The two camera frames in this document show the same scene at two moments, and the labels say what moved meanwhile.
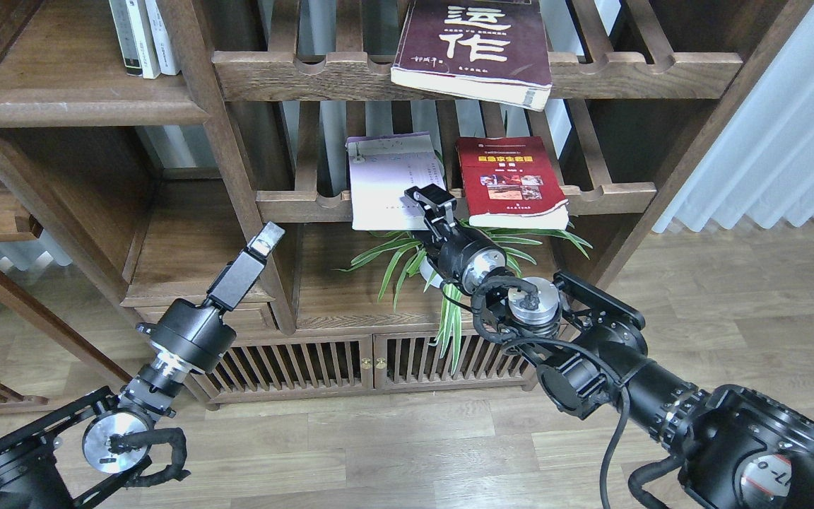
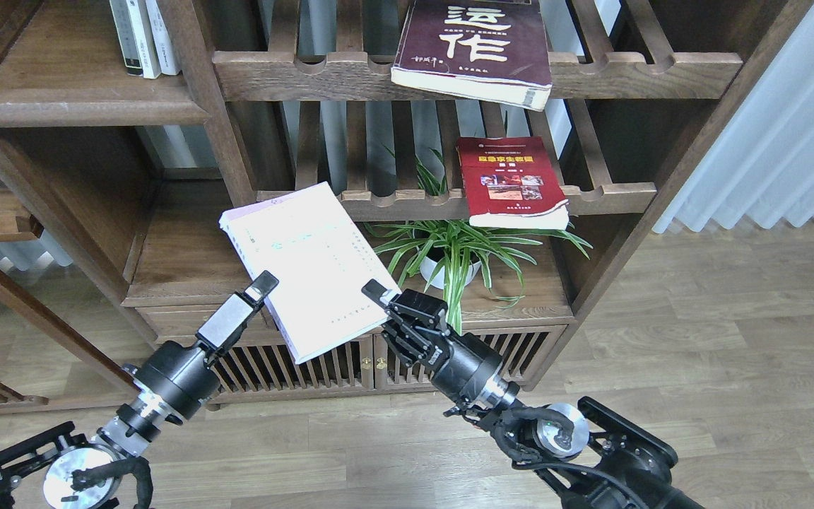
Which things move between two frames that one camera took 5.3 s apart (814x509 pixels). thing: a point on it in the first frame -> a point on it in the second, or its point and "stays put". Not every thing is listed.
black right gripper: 458,252 -> 416,329
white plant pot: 425,270 stays put
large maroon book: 488,51 stays put
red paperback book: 511,183 stays put
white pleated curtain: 792,148 stays put
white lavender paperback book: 382,167 -> 306,241
